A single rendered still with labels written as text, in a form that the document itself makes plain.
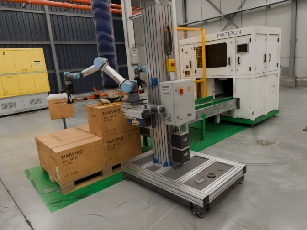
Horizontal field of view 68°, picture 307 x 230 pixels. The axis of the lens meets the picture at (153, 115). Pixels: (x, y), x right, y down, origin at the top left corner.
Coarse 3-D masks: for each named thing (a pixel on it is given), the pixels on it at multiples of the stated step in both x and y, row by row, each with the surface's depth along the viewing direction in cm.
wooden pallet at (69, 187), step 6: (120, 162) 316; (42, 168) 336; (102, 168) 299; (108, 168) 305; (120, 168) 322; (90, 174) 288; (102, 174) 302; (108, 174) 306; (54, 180) 302; (72, 180) 274; (90, 180) 295; (96, 180) 295; (60, 186) 273; (66, 186) 270; (72, 186) 274; (78, 186) 283; (84, 186) 285; (66, 192) 270
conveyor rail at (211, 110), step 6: (222, 102) 440; (228, 102) 450; (234, 102) 465; (204, 108) 401; (210, 108) 413; (216, 108) 425; (222, 108) 439; (228, 108) 453; (198, 114) 393; (210, 114) 415; (216, 114) 427; (192, 120) 384; (198, 120) 394; (180, 126) 366
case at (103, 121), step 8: (96, 104) 320; (120, 104) 305; (88, 112) 313; (96, 112) 292; (104, 112) 291; (112, 112) 299; (120, 112) 307; (88, 120) 319; (96, 120) 298; (104, 120) 293; (112, 120) 301; (120, 120) 308; (96, 128) 303; (104, 128) 294; (112, 128) 302; (120, 128) 310; (128, 128) 318; (104, 136) 295
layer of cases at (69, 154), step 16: (80, 128) 357; (48, 144) 290; (64, 144) 284; (80, 144) 279; (96, 144) 289; (112, 144) 305; (128, 144) 322; (48, 160) 294; (64, 160) 265; (80, 160) 278; (96, 160) 292; (112, 160) 308; (64, 176) 267; (80, 176) 280
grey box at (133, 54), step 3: (129, 48) 433; (132, 48) 437; (135, 48) 441; (129, 51) 434; (132, 51) 437; (135, 51) 441; (129, 54) 437; (132, 54) 438; (135, 54) 442; (129, 57) 439; (132, 57) 439; (135, 57) 443; (138, 57) 449; (129, 60) 441; (132, 60) 440; (135, 60) 444; (138, 60) 449; (132, 63) 441; (135, 63) 445; (138, 63) 450
